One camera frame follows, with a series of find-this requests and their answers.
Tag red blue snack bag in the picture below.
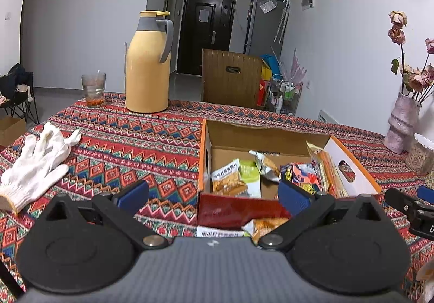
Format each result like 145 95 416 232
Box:
280 163 322 195

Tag green white nut bar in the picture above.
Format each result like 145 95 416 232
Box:
238 160 261 198

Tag orange snack packet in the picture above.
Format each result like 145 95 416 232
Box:
306 142 349 199

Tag pink ceramic vase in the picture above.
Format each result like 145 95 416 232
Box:
383 93 421 154

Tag patterned red tablecloth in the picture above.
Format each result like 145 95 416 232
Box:
1 93 424 285

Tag white silver snack packet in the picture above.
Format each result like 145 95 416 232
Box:
249 150 281 183

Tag red cardboard snack box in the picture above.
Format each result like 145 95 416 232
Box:
197 120 381 230

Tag white cotton glove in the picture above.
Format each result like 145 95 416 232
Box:
1 122 82 214

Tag dried pink roses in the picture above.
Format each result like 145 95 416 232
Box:
388 11 433 105

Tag glass cup with drink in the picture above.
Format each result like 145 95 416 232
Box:
82 71 106 108

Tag black folding chair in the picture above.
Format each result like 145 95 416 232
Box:
1 63 40 125

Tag yellow thermos jug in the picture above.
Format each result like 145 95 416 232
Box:
125 10 174 114

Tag brown cardboard box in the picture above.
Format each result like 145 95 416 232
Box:
202 48 262 108

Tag grey refrigerator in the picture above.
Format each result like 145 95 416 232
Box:
244 0 290 59

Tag dark entrance door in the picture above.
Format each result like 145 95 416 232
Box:
177 0 236 75

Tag wire basket cart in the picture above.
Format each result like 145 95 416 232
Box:
265 75 303 116

